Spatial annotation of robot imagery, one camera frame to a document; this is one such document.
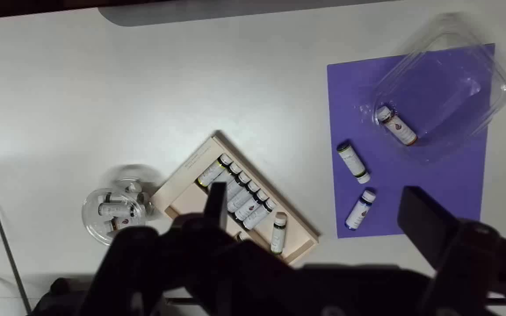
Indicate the clear glass bowl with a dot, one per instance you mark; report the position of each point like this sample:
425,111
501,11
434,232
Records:
97,225

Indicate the grey partition panel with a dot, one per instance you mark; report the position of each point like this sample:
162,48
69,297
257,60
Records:
206,11

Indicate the bottle with red flame logo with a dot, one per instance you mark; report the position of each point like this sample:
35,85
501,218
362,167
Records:
248,209

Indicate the small bottle yellow band logo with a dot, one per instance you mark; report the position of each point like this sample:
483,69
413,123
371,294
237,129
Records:
239,236

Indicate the light wooden tray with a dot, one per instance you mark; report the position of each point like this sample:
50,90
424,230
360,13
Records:
183,202

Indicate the clear plastic bag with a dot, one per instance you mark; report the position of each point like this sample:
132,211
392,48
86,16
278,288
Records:
452,88

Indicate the white bottle with brown label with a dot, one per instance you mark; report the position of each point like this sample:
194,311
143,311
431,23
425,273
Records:
397,127

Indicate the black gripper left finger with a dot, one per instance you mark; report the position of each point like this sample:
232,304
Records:
216,204

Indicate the small white bottle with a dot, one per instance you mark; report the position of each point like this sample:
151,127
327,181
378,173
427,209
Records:
123,223
115,206
130,188

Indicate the white bottle with black band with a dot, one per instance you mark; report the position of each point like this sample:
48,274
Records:
352,160

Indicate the white bottle with yellow band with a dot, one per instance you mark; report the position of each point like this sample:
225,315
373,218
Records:
211,174

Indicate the white bottle with blue band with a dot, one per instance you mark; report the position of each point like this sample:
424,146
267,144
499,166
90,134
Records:
359,211

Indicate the purple paper mat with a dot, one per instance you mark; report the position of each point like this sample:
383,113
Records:
417,176

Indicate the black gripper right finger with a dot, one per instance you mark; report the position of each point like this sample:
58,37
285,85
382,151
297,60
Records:
425,229

